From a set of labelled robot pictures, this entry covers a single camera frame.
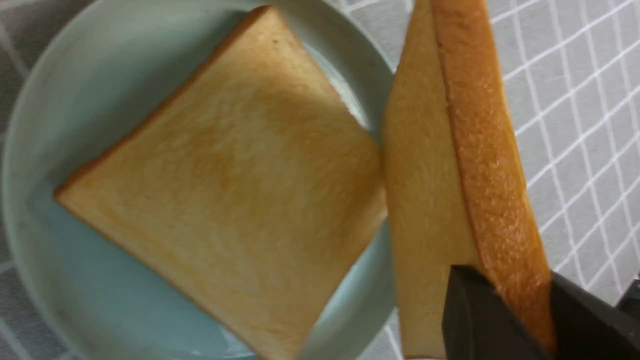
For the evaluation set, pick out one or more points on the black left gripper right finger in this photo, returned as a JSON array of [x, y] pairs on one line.
[[588, 328]]

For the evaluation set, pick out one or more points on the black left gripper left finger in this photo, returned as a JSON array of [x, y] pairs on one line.
[[478, 325]]

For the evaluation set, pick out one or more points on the toast slice taken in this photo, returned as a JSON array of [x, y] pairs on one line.
[[251, 189], [455, 188]]

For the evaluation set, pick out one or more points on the light green plate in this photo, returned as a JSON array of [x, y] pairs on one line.
[[97, 80]]

